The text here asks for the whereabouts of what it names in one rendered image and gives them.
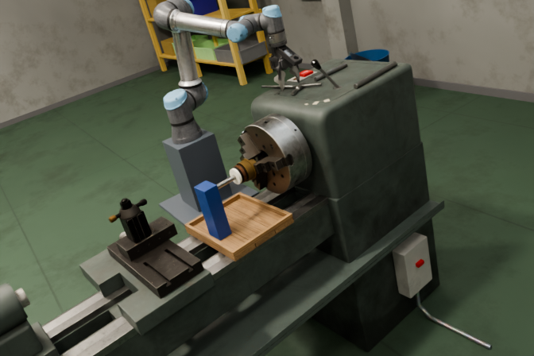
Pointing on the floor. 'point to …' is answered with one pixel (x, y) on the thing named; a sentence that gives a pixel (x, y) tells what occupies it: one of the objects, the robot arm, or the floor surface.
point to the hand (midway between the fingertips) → (291, 85)
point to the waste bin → (370, 56)
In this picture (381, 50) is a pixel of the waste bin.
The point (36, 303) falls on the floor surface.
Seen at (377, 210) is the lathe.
